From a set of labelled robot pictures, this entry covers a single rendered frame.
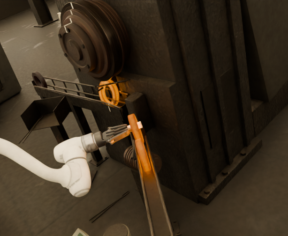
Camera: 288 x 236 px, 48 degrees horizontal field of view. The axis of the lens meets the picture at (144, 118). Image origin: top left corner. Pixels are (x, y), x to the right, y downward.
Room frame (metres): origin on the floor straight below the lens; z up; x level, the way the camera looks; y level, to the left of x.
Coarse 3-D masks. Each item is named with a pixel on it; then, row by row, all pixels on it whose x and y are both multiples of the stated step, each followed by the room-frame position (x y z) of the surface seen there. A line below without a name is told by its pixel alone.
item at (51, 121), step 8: (64, 96) 2.14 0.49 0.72; (32, 104) 2.20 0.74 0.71; (40, 104) 2.23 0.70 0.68; (48, 104) 2.20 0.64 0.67; (56, 104) 2.18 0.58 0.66; (64, 104) 2.10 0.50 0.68; (24, 112) 2.10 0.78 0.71; (32, 112) 2.17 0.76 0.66; (40, 112) 2.24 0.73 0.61; (48, 112) 2.21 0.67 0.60; (56, 112) 1.98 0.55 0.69; (64, 112) 2.06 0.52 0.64; (24, 120) 2.06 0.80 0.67; (32, 120) 2.13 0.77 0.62; (40, 120) 2.15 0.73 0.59; (48, 120) 2.10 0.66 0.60; (56, 120) 2.05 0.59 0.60; (40, 128) 2.02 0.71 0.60; (56, 128) 2.06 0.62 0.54; (56, 136) 2.07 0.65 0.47; (64, 136) 2.08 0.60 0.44
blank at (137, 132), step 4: (128, 116) 1.37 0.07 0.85; (132, 116) 1.35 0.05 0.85; (132, 120) 1.32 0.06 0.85; (136, 120) 1.39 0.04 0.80; (132, 124) 1.31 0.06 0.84; (136, 124) 1.30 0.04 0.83; (132, 128) 1.29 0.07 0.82; (136, 128) 1.29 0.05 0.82; (132, 132) 1.29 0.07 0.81; (136, 132) 1.28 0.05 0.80; (140, 132) 1.36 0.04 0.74; (136, 136) 1.28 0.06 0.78; (140, 136) 1.28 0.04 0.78
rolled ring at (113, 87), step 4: (108, 80) 1.90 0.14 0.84; (100, 84) 1.95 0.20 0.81; (104, 88) 1.95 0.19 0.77; (112, 88) 1.84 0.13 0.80; (116, 88) 1.84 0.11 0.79; (100, 92) 1.94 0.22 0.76; (104, 92) 1.95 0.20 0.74; (112, 92) 1.84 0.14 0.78; (116, 92) 1.83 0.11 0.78; (100, 96) 1.94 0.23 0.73; (104, 96) 1.93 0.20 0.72; (116, 96) 1.82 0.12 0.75; (104, 100) 1.91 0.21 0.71; (108, 100) 1.91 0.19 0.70; (112, 100) 1.84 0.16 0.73; (116, 100) 1.82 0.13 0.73; (116, 104) 1.84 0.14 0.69
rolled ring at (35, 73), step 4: (36, 72) 2.73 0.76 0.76; (32, 76) 2.79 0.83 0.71; (36, 76) 2.79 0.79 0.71; (40, 76) 2.68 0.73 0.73; (36, 80) 2.79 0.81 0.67; (40, 80) 2.67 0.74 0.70; (44, 80) 2.68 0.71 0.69; (36, 84) 2.79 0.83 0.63; (40, 84) 2.78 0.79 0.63; (44, 84) 2.67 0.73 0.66
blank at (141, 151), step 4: (136, 140) 1.23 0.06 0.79; (140, 140) 1.22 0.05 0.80; (136, 144) 1.20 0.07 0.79; (140, 144) 1.19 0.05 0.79; (136, 148) 1.18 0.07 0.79; (140, 148) 1.17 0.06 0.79; (144, 148) 1.20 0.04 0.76; (140, 152) 1.16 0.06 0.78; (144, 152) 1.16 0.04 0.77; (140, 156) 1.15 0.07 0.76; (144, 156) 1.14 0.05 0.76; (140, 160) 1.14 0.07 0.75; (144, 160) 1.14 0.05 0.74; (148, 160) 1.20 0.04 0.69; (144, 164) 1.13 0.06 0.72; (148, 164) 1.13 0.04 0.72; (144, 168) 1.14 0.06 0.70; (148, 168) 1.14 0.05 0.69
